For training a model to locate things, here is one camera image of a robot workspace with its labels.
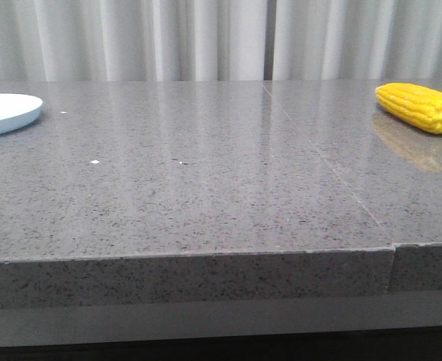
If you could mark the light blue round plate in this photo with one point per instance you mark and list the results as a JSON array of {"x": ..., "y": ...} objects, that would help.
[{"x": 17, "y": 111}]

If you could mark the yellow corn cob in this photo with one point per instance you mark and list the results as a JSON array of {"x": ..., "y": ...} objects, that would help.
[{"x": 416, "y": 105}]

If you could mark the white pleated curtain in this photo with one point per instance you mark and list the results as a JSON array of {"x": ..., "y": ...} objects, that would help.
[{"x": 219, "y": 40}]

